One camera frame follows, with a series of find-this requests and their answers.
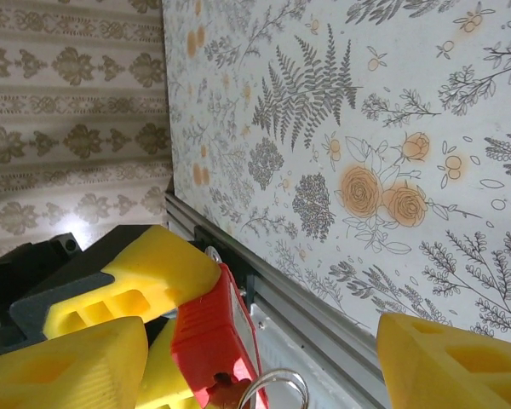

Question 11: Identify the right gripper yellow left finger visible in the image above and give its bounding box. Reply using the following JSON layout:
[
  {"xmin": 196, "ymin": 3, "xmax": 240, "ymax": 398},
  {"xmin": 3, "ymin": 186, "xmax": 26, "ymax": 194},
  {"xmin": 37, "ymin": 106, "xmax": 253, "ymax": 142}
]
[{"xmin": 0, "ymin": 316, "xmax": 150, "ymax": 409}]

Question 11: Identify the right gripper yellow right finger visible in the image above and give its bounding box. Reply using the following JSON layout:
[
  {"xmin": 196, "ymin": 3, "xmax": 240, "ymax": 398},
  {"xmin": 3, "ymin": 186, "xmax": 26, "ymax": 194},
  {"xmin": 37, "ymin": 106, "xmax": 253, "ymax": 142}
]
[{"xmin": 376, "ymin": 312, "xmax": 511, "ymax": 409}]

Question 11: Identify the red padlock with steel shackle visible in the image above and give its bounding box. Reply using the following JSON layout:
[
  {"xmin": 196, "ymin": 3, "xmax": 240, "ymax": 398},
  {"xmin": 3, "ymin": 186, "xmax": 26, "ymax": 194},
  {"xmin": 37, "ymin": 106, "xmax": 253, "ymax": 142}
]
[{"xmin": 171, "ymin": 262, "xmax": 311, "ymax": 409}]

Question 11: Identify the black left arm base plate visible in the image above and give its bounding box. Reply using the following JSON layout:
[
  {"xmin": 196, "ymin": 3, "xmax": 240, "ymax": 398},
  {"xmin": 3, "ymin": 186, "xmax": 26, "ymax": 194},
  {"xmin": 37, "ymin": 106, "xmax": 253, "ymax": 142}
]
[{"xmin": 193, "ymin": 224, "xmax": 257, "ymax": 300}]

